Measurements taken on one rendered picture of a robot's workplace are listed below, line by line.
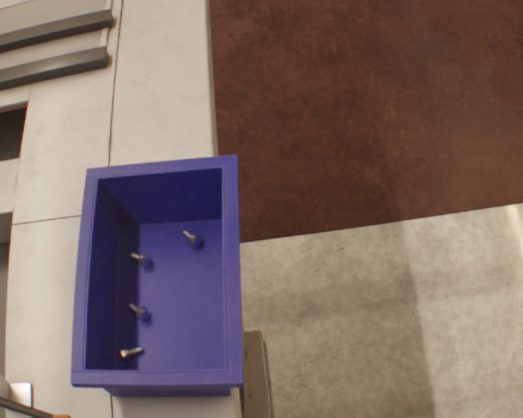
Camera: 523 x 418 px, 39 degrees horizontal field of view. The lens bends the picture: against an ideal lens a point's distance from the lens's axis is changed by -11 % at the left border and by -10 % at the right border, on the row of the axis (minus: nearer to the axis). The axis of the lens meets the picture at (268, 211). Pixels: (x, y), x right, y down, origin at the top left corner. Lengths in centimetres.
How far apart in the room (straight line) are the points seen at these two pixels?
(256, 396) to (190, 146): 44
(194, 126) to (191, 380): 35
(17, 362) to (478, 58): 170
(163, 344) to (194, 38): 42
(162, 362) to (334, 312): 99
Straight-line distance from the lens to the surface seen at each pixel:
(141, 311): 76
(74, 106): 97
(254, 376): 118
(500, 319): 172
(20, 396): 77
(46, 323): 80
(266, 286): 174
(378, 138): 196
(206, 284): 78
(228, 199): 74
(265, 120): 200
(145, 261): 79
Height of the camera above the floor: 151
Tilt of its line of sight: 55 degrees down
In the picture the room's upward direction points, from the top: 7 degrees counter-clockwise
